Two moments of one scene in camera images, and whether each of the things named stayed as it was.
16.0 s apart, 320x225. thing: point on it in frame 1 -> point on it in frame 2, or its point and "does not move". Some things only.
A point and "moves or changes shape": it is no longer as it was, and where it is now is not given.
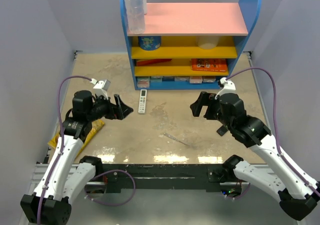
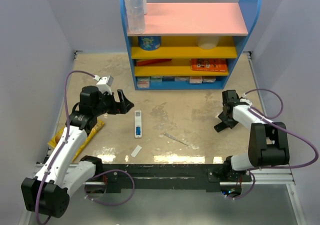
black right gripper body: (213, 112) -> (226, 119)
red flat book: (144, 62) does not move
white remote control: (142, 101) -> (138, 124)
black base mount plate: (165, 177) does not move
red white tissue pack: (143, 82) does not move
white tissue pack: (182, 78) does not move
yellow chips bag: (97, 125) does not move
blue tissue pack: (168, 78) does not move
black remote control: (222, 130) moves or changes shape
